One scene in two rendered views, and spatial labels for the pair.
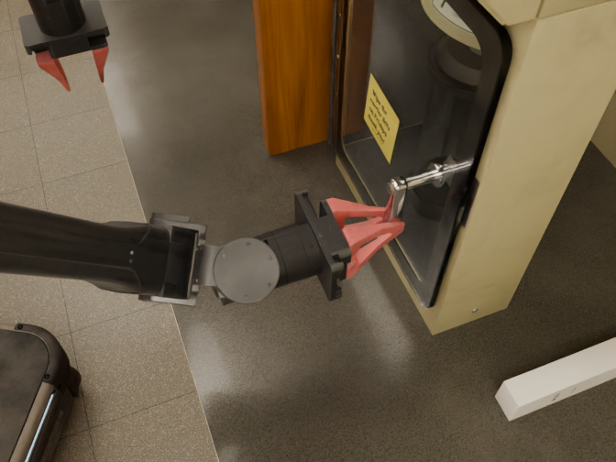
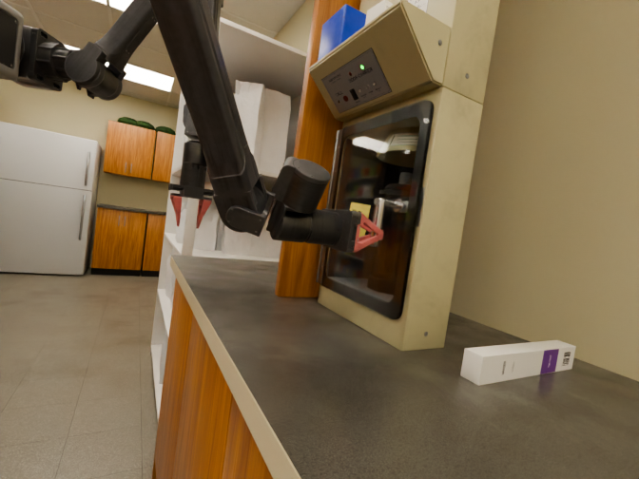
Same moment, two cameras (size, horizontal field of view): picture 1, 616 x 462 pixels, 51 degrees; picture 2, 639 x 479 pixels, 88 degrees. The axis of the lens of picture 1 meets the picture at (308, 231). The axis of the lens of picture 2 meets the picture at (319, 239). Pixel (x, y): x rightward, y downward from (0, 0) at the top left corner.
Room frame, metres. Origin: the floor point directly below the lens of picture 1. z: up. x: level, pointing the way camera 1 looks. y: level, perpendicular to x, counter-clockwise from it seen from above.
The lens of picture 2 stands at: (-0.18, 0.09, 1.15)
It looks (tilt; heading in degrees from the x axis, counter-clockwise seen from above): 3 degrees down; 352
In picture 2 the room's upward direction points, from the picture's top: 8 degrees clockwise
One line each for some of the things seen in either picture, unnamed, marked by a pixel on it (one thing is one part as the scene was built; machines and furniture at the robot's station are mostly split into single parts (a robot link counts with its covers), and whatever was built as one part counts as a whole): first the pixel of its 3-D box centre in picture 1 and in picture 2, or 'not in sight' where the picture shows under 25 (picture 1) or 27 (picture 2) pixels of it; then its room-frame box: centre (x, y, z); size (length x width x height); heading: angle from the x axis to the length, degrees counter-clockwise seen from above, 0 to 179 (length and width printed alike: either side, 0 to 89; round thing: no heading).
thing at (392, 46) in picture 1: (392, 111); (365, 209); (0.53, -0.09, 1.19); 0.30 x 0.01 x 0.40; 21
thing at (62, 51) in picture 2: not in sight; (60, 63); (0.75, 0.67, 1.45); 0.09 x 0.08 x 0.12; 172
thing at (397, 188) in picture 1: (408, 203); (384, 221); (0.42, -0.10, 1.17); 0.05 x 0.03 x 0.10; 111
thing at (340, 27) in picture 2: not in sight; (349, 44); (0.59, -0.02, 1.56); 0.10 x 0.10 x 0.09; 21
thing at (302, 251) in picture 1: (295, 252); (323, 227); (0.37, 0.01, 1.14); 0.10 x 0.07 x 0.07; 21
